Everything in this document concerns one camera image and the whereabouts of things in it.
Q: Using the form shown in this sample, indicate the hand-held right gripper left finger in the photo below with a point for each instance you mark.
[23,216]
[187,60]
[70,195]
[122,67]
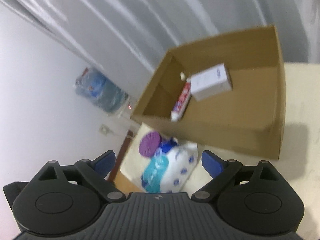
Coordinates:
[106,163]

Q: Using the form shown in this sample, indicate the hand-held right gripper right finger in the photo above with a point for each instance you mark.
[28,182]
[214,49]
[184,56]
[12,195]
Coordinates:
[211,163]

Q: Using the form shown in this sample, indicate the brown cardboard box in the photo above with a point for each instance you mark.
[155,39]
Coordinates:
[225,130]

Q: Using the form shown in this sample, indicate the wet wipes pack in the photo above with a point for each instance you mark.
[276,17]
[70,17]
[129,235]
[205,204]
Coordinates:
[175,172]

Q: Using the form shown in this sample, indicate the purple lid air freshener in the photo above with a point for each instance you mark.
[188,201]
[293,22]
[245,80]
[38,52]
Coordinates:
[150,143]

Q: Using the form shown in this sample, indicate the red toothpaste tube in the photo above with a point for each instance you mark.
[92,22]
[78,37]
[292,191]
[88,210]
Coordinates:
[181,102]

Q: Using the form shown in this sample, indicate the white carton box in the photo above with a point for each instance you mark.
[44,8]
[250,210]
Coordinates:
[210,85]

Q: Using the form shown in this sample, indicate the white water dispenser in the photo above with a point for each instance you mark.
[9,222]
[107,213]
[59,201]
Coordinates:
[125,112]

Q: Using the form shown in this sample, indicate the grey curtain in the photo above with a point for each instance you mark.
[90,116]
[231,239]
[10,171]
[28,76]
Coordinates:
[150,17]

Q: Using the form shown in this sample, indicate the wall outlet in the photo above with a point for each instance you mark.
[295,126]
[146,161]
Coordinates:
[104,129]

